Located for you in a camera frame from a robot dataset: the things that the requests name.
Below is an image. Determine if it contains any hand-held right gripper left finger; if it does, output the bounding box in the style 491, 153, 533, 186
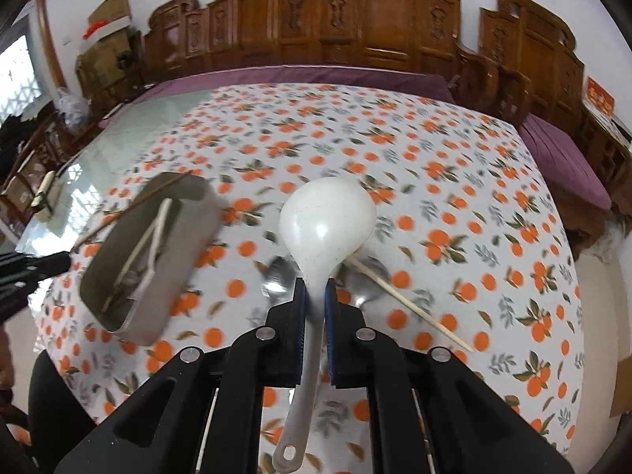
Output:
54, 279, 308, 474

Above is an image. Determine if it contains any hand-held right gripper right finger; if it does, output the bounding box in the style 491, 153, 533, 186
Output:
326, 279, 576, 474

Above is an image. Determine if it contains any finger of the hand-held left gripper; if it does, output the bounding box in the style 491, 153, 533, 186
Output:
0, 252, 71, 270
0, 267, 55, 324

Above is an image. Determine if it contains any dark brown chopstick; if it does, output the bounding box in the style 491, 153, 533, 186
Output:
71, 170, 194, 254

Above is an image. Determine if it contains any white plastic ladle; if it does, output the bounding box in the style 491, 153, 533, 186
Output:
271, 178, 378, 474

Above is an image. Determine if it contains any rectangular metal tray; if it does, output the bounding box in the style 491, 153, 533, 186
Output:
79, 172, 224, 347

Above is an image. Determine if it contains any person's left forearm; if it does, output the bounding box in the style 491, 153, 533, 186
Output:
0, 328, 17, 393

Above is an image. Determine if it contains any small wooden chair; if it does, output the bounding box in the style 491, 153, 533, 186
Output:
0, 123, 65, 223

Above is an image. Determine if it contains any black cloth pile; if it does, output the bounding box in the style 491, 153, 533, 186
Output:
0, 113, 31, 150

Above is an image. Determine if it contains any white plastic bag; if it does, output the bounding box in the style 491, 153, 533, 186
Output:
56, 88, 90, 132

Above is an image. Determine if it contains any window metal grille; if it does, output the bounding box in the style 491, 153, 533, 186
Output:
0, 34, 40, 119

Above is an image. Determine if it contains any large cardboard box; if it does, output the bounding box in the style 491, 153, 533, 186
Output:
76, 30, 144, 102

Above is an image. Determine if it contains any orange fruit print tablecloth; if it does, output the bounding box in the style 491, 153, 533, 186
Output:
37, 83, 581, 474

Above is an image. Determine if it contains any small cardboard box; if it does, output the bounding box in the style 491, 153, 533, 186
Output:
88, 0, 132, 28

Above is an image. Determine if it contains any purple sofa cushion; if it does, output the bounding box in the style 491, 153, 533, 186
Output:
99, 64, 455, 129

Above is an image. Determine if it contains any purple armchair cushion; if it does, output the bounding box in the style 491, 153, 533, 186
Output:
516, 113, 613, 213

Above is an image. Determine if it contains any clear plastic bag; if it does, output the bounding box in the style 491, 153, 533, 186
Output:
592, 217, 629, 263

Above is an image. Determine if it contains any wooden side table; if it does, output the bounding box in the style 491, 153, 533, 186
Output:
580, 103, 632, 218

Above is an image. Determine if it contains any carved wooden sofa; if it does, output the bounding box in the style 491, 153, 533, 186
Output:
141, 0, 531, 124

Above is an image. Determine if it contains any carved wooden armchair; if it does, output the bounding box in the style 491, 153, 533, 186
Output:
459, 0, 623, 258

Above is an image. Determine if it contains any red greeting card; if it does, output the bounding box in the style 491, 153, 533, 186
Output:
585, 76, 617, 114

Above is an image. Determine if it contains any wooden door frame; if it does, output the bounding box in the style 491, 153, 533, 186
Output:
34, 0, 67, 92

